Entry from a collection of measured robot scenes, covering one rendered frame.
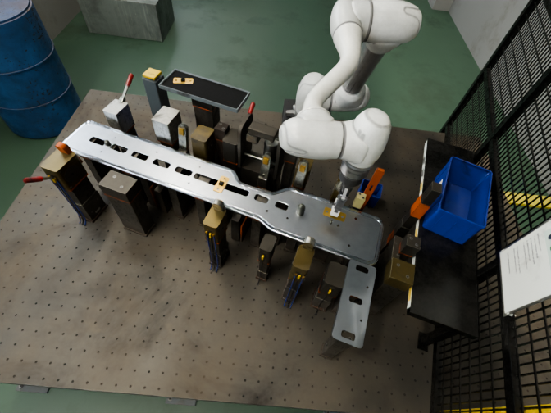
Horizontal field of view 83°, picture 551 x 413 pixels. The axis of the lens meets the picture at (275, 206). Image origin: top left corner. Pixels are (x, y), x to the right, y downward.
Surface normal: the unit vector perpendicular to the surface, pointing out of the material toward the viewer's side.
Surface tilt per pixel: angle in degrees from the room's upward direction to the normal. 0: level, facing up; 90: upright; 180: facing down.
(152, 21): 90
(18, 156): 0
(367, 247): 0
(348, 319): 0
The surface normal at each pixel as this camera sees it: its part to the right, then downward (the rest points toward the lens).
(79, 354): 0.10, -0.57
